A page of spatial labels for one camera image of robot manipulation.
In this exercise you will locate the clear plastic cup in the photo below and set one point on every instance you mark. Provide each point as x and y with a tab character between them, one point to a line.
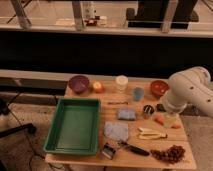
121	83

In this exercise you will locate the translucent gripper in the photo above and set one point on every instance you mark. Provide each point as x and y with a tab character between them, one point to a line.
169	119

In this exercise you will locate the blue cloth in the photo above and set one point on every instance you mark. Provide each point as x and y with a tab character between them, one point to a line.
116	131

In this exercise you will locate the bunch of dark grapes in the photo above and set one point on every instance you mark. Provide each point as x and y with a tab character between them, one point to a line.
172	155

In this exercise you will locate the purple bowl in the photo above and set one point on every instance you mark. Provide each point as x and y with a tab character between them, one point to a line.
79	84

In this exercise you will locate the orange bowl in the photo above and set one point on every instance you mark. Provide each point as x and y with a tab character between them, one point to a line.
158	88

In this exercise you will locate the small black block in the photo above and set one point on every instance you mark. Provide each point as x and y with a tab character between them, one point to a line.
160	108

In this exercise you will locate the black handled knife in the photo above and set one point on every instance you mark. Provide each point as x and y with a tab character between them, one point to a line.
133	149

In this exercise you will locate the small metal cup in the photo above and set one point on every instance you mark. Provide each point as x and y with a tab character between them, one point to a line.
148	110

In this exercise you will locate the green plastic tray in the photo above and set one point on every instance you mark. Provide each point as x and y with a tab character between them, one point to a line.
75	127

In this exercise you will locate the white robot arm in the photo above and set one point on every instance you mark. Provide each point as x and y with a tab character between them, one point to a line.
189	86

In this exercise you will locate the orange carrot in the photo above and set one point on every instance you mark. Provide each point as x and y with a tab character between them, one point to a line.
159	120

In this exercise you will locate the blue plastic cup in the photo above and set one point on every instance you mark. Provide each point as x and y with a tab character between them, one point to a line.
138	93

